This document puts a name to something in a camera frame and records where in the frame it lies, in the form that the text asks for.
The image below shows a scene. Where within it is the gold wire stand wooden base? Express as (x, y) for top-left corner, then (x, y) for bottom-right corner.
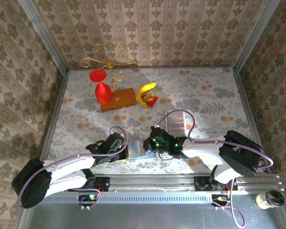
(81, 42), (138, 112)

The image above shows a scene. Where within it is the aluminium corner post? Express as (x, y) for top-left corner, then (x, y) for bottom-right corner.
(233, 0), (281, 71)
(17, 0), (69, 72)

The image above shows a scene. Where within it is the small controller board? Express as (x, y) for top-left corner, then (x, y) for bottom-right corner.
(211, 194), (231, 211)
(78, 194), (98, 211)

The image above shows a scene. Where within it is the right aluminium corner post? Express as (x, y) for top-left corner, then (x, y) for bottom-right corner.
(233, 0), (281, 71)

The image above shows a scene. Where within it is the glass jar black lid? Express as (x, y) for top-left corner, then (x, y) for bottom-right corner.
(255, 190), (286, 210)

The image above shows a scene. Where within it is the left aluminium side rail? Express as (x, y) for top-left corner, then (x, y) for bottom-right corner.
(38, 69), (70, 160)

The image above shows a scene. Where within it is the yellow toy banana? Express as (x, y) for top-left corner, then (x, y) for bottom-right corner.
(135, 83), (157, 109)

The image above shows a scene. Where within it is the aluminium side rail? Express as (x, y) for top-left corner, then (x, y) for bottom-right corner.
(232, 68), (271, 173)
(38, 69), (70, 160)

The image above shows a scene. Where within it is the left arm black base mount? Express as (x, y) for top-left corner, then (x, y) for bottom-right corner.
(67, 177), (110, 193)

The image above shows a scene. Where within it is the right aluminium side rail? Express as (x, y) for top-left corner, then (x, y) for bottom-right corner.
(232, 68), (271, 173)

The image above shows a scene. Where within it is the small red toy figure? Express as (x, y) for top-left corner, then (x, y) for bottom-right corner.
(143, 83), (164, 108)

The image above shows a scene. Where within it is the grey metal shelf panel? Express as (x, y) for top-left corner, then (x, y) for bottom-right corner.
(19, 202), (286, 229)

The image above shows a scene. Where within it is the aluminium front rail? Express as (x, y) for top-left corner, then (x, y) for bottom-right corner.
(50, 173), (284, 191)

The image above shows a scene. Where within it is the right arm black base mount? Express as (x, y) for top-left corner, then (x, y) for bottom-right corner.
(194, 176), (238, 191)

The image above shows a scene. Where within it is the left aluminium corner post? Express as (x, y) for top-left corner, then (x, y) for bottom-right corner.
(17, 0), (69, 72)

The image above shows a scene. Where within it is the right small controller board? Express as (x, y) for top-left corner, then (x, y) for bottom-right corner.
(211, 194), (231, 211)

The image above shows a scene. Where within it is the floral patterned table cover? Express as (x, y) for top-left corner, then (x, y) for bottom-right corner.
(44, 66), (265, 175)

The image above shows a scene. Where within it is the mint green card holder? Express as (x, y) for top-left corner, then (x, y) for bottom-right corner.
(127, 140), (155, 161)

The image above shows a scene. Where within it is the slotted grey cable duct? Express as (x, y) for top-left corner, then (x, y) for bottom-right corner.
(44, 190), (214, 204)

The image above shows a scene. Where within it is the left small controller board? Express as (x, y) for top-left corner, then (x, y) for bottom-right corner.
(78, 194), (98, 211)

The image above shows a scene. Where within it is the red plastic wine glass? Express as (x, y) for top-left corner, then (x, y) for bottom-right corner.
(89, 69), (114, 105)

